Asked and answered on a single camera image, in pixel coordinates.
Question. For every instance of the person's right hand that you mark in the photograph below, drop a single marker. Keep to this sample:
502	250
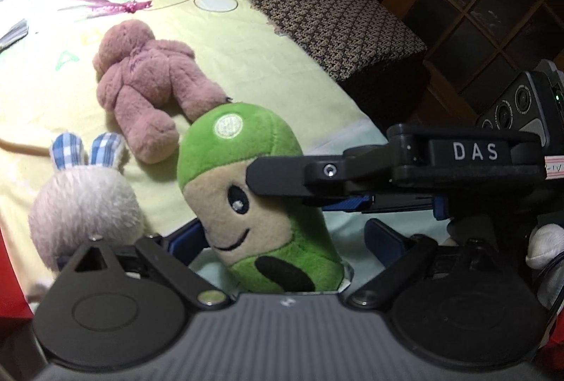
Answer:
546	244

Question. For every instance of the red bag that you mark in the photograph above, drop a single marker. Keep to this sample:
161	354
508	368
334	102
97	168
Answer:
11	297

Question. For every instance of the handwritten notebook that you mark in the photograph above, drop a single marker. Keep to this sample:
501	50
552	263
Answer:
13	35

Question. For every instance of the white rabbit plush toy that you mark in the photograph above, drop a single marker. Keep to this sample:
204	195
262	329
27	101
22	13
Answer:
83	209

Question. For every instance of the wooden glass cabinet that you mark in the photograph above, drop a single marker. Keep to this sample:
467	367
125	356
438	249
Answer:
484	10

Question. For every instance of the green plush toy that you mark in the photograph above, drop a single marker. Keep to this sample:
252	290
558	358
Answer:
264	129

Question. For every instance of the patterned brown seat cushion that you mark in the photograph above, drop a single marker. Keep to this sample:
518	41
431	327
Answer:
335	24

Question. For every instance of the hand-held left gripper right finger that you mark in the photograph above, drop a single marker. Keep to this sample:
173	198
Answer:
383	237

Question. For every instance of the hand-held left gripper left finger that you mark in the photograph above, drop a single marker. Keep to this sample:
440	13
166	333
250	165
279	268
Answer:
187	240

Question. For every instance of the printed cartoon blanket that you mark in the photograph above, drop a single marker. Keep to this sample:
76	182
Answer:
264	54

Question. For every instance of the pink bear plush toy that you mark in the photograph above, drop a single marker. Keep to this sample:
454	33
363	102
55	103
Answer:
141	72

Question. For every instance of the pink ribbon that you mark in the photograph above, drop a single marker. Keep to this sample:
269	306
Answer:
127	6

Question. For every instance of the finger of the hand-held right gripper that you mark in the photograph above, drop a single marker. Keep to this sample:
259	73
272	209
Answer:
299	176
359	203

